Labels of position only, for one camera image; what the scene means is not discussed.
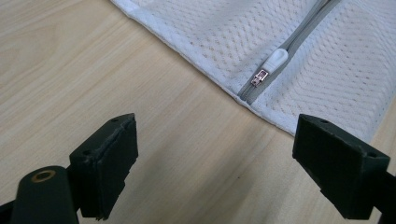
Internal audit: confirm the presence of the white mesh laundry bag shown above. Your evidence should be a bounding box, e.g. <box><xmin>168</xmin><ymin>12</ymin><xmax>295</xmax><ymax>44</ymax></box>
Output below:
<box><xmin>109</xmin><ymin>0</ymin><xmax>396</xmax><ymax>145</ymax></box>

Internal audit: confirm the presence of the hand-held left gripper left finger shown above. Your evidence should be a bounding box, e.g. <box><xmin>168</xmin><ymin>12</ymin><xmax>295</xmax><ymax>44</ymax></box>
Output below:
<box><xmin>68</xmin><ymin>112</ymin><xmax>139</xmax><ymax>221</ymax></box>

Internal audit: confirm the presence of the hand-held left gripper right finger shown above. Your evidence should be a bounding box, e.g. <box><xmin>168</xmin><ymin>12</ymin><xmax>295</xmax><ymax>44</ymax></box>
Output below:
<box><xmin>291</xmin><ymin>113</ymin><xmax>391</xmax><ymax>220</ymax></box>

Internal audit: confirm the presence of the white zipper pull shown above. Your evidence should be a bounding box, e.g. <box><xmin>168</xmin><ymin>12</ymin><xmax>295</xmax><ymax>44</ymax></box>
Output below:
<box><xmin>250</xmin><ymin>48</ymin><xmax>290</xmax><ymax>88</ymax></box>

